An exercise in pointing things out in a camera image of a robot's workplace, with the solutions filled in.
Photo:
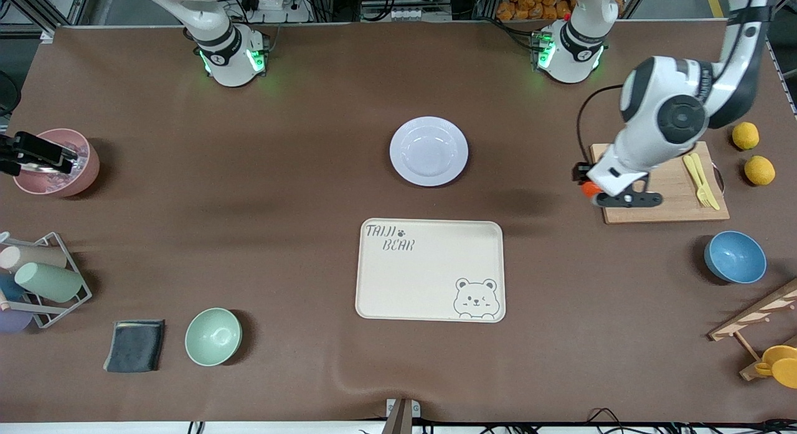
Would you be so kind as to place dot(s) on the wooden peg rack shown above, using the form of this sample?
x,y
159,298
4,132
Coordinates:
x,y
747,316

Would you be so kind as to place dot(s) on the yellow plastic fork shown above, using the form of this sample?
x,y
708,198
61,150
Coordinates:
x,y
692,172

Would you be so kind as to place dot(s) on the pale green cup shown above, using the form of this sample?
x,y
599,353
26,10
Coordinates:
x,y
50,282

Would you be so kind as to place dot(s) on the wooden cutting board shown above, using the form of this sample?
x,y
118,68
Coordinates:
x,y
679,203

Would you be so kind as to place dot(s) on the yellow lemon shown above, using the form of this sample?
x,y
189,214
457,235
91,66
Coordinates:
x,y
745,136
759,170

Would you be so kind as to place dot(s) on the blue bowl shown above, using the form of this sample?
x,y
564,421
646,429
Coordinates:
x,y
736,257

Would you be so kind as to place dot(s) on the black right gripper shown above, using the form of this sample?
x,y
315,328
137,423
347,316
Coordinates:
x,y
30,146

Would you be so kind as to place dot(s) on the light green bowl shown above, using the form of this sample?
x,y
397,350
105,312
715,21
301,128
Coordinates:
x,y
213,337

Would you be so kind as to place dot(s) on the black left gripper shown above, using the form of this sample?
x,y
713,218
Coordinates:
x,y
581,172

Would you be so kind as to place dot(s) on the blue cup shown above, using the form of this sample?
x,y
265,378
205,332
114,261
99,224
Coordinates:
x,y
9,287

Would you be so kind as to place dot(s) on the orange mandarin fruit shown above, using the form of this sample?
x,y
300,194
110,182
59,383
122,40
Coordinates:
x,y
589,189

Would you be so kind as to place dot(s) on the pink bowl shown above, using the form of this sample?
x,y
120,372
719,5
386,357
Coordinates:
x,y
84,179

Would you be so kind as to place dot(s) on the cream tray with bear print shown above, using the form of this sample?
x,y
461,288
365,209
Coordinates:
x,y
423,278

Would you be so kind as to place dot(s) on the folded dark grey cloth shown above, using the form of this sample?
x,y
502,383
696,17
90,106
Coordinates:
x,y
134,345

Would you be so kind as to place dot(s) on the white round plate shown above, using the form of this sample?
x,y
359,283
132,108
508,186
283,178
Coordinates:
x,y
429,151

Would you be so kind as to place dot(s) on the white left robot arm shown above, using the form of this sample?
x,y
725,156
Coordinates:
x,y
666,116

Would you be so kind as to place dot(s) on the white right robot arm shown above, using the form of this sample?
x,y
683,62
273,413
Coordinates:
x,y
227,54

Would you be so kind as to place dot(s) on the yellow plastic fork and knife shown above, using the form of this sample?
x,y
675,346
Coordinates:
x,y
708,188

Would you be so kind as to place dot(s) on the bag of orange fruit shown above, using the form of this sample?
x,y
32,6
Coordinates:
x,y
535,1

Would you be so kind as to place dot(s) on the beige cup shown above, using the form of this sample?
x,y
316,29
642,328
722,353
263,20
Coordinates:
x,y
37,256

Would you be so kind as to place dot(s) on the yellow cup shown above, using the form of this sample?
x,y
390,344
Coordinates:
x,y
786,375
775,356

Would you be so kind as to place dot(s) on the white power strip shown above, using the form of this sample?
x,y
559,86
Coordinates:
x,y
274,10

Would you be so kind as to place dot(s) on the purple cup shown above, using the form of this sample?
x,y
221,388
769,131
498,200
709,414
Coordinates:
x,y
12,322

